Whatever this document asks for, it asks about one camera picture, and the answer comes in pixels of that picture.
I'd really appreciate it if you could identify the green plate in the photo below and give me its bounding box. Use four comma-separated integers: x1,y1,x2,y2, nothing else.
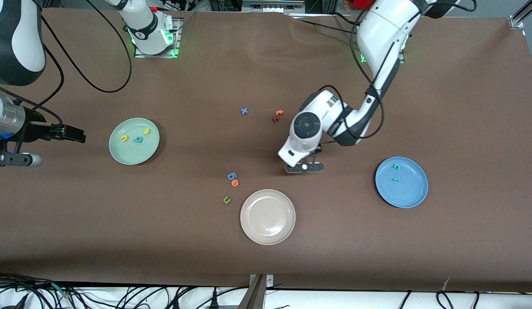
109,118,160,166

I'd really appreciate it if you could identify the beige plate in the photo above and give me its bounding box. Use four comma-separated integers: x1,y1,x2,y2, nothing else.
240,189,296,245

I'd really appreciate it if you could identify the brown table cover sheet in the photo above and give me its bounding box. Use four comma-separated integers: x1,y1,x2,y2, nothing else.
0,8,532,293

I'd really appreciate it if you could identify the blue plate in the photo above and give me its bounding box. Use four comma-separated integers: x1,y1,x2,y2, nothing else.
375,156,429,209

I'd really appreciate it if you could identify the grey metal rack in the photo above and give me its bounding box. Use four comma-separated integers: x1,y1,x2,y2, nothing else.
242,0,306,13

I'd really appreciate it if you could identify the grey aluminium beam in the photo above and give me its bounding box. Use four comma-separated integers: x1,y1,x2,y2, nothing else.
237,275,266,309

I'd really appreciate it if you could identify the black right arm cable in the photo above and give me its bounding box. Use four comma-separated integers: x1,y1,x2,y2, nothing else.
0,0,133,129

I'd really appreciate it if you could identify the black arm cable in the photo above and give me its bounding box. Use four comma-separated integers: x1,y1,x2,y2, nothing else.
317,17,384,140
0,0,133,129

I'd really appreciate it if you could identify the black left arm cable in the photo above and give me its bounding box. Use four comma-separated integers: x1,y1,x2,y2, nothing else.
317,17,384,140

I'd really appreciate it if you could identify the black cable on table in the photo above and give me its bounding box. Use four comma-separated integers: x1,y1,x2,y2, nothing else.
287,12,361,37

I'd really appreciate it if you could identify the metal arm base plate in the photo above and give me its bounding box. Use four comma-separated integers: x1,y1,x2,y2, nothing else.
134,18,181,59

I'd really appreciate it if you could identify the aluminium profile post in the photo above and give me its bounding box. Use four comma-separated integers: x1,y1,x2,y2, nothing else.
508,0,532,30

